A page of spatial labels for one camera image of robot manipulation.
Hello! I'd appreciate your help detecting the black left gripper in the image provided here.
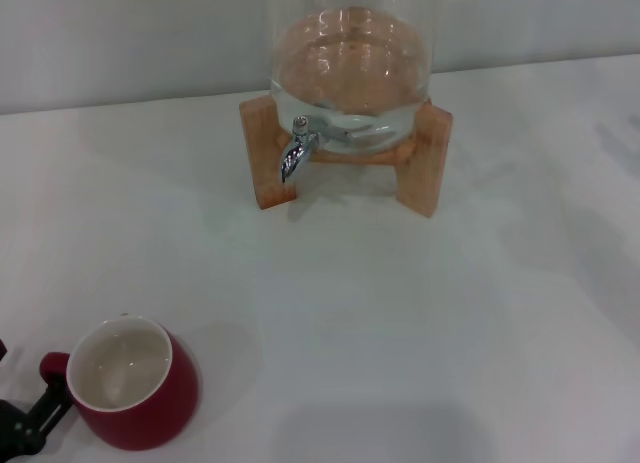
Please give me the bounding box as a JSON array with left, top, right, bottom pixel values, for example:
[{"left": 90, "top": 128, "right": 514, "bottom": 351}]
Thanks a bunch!
[{"left": 0, "top": 373, "right": 77, "bottom": 457}]

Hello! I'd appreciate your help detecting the wooden dispenser stand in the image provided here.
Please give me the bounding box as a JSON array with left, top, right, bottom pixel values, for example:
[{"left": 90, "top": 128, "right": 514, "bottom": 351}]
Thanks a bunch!
[{"left": 238, "top": 94, "right": 454, "bottom": 219}]

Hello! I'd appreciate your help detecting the glass water dispenser jar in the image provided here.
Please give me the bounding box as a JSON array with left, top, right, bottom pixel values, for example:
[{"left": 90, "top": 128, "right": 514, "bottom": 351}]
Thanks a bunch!
[{"left": 267, "top": 0, "right": 434, "bottom": 150}]

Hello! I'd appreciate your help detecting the chrome faucet tap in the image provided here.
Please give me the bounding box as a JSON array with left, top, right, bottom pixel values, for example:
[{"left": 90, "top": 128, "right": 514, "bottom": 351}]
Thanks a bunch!
[{"left": 278, "top": 114, "right": 352, "bottom": 185}]

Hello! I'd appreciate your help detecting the red ceramic cup white inside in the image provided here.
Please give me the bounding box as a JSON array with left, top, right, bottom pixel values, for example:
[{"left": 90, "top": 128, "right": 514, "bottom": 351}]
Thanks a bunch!
[{"left": 38, "top": 315, "right": 202, "bottom": 453}]

